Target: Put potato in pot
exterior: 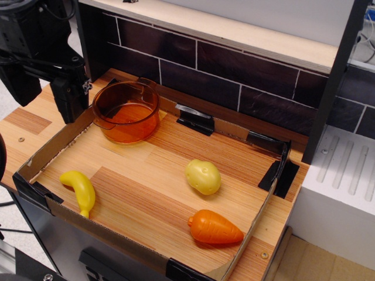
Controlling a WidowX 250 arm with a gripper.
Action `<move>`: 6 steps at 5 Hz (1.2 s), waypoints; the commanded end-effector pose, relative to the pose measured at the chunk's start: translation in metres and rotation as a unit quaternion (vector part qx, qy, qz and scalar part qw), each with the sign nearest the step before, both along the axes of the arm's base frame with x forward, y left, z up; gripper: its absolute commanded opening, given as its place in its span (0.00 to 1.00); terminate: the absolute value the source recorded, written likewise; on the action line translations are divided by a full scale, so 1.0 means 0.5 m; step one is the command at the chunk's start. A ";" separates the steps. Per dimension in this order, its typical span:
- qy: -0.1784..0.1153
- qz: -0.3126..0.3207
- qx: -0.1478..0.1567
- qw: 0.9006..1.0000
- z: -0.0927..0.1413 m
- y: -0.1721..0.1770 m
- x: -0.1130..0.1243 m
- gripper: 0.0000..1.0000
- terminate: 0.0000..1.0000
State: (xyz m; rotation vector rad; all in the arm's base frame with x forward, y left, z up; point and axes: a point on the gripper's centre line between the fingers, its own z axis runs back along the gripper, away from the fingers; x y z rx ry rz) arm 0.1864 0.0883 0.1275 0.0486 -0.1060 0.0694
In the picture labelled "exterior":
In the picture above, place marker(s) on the brown cardboard fence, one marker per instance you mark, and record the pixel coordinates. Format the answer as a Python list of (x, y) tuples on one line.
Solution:
[(143, 200)]

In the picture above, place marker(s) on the wooden shelf with tile backsplash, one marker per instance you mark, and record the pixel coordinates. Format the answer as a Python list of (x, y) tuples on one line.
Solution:
[(255, 77)]

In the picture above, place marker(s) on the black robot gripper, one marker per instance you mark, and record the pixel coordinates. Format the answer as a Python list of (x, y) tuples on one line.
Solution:
[(31, 53)]

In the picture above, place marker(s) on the black tape strip right corner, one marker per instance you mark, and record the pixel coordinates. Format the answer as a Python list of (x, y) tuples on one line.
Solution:
[(285, 179)]

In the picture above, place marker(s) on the black tape front right corner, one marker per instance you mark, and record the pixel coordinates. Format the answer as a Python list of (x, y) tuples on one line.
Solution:
[(177, 271)]

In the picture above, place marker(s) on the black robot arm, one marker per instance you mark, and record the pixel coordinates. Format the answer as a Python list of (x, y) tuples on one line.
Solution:
[(37, 13)]

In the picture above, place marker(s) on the yellow plastic toy banana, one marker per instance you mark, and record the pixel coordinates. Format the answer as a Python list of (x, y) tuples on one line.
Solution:
[(83, 188)]

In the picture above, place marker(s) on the white ribbed drainboard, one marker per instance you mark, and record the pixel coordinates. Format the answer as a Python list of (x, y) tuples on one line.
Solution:
[(335, 206)]

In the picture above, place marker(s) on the orange plastic toy carrot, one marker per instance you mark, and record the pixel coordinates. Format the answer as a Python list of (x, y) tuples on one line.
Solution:
[(212, 228)]

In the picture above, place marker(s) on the black tape front left corner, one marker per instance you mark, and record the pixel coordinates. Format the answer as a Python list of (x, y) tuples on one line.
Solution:
[(35, 193)]

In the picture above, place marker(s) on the yellow plastic toy potato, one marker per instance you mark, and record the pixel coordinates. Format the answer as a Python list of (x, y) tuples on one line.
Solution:
[(203, 176)]

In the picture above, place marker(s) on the orange transparent plastic pot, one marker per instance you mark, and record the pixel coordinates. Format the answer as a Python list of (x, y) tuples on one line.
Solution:
[(127, 111)]

